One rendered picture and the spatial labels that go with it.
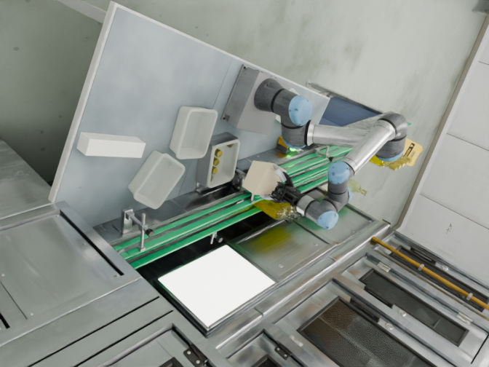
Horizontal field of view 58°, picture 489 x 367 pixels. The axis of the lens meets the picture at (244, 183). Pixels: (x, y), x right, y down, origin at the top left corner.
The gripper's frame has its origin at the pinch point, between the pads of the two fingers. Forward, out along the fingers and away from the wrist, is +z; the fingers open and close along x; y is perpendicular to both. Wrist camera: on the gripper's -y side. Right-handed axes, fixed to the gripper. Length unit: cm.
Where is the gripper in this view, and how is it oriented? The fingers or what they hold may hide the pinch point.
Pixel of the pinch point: (267, 180)
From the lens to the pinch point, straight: 185.8
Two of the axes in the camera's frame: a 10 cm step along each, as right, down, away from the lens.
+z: -7.0, -4.6, 5.4
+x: -3.9, 8.9, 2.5
